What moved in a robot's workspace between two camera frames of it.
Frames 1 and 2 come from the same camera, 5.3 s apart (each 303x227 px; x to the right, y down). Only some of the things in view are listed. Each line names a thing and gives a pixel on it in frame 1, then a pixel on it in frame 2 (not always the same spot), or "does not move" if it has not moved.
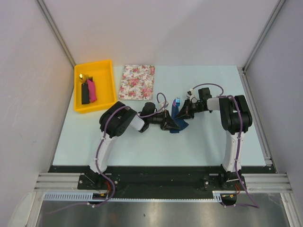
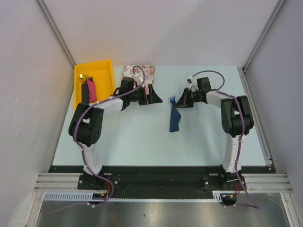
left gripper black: x=169 y=124 to x=150 y=99
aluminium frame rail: x=256 y=182 does not move
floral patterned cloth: x=137 y=82 does not move
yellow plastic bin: x=102 y=73 does not move
